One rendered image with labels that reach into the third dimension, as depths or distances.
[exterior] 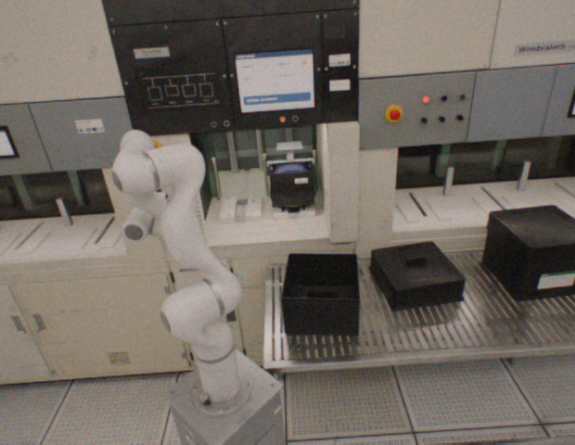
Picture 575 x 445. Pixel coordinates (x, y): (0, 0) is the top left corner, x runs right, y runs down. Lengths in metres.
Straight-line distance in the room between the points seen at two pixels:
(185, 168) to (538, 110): 1.40
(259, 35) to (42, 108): 0.86
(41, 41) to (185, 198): 0.92
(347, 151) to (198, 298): 0.86
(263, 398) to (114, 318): 1.11
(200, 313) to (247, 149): 1.66
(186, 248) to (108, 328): 1.32
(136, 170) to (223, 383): 0.69
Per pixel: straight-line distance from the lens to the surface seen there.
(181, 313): 1.14
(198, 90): 1.66
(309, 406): 2.34
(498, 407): 2.49
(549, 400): 2.61
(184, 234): 1.09
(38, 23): 1.80
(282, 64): 1.62
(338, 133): 1.65
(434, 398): 2.43
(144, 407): 2.51
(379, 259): 1.78
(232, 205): 2.18
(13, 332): 2.58
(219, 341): 1.24
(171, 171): 1.07
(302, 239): 1.90
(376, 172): 1.79
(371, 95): 1.67
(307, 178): 1.97
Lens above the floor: 1.89
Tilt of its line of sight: 28 degrees down
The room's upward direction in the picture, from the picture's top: 4 degrees counter-clockwise
